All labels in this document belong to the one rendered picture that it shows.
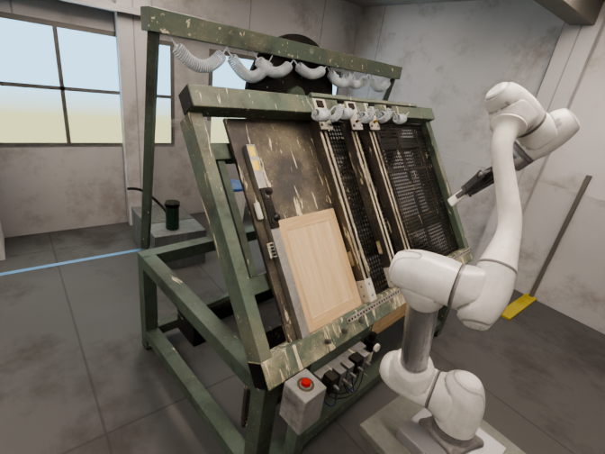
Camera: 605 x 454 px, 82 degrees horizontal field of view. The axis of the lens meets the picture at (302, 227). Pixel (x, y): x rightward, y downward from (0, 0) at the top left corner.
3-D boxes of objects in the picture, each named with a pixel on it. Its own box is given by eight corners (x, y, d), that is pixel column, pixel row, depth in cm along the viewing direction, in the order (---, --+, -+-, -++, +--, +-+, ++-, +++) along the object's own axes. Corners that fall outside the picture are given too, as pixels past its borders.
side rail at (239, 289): (247, 361, 151) (261, 363, 143) (179, 122, 155) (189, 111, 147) (257, 355, 155) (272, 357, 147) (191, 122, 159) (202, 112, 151)
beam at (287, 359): (254, 388, 151) (268, 392, 143) (247, 361, 151) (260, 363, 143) (460, 261, 300) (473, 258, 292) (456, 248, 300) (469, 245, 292)
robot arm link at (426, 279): (424, 416, 138) (374, 387, 149) (437, 382, 148) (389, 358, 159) (456, 290, 90) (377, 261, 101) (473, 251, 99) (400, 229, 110)
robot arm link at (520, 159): (511, 137, 113) (494, 149, 117) (528, 158, 109) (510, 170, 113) (521, 143, 119) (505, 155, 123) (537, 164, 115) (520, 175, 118)
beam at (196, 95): (184, 116, 151) (193, 105, 143) (177, 95, 151) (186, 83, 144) (425, 124, 300) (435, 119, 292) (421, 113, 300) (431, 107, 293)
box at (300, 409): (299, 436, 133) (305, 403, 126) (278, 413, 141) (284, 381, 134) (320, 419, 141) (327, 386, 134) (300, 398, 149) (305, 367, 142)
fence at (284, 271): (297, 339, 164) (302, 339, 161) (241, 147, 167) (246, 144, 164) (304, 334, 167) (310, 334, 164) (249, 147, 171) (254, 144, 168)
